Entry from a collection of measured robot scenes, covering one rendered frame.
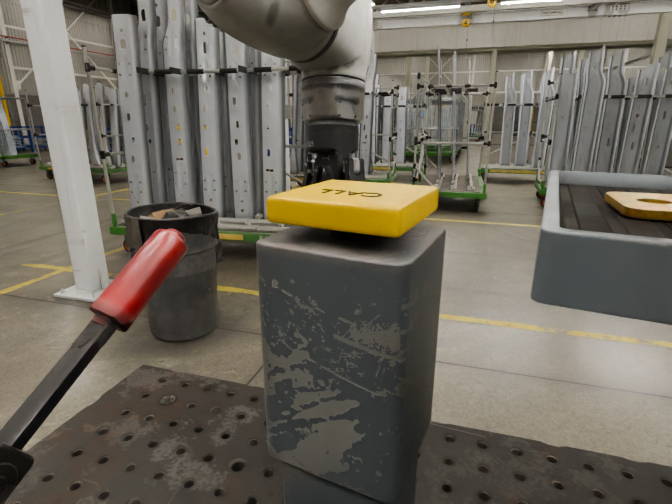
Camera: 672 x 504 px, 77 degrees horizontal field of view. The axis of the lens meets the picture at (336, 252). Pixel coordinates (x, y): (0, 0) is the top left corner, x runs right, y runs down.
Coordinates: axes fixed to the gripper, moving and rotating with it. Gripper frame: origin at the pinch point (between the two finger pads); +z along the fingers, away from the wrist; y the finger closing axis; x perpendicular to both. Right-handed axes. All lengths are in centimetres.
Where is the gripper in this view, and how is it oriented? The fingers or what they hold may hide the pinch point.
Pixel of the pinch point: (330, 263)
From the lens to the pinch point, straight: 64.5
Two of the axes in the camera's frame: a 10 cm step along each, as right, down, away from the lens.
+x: 8.7, -0.6, 4.8
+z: -0.2, 9.9, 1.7
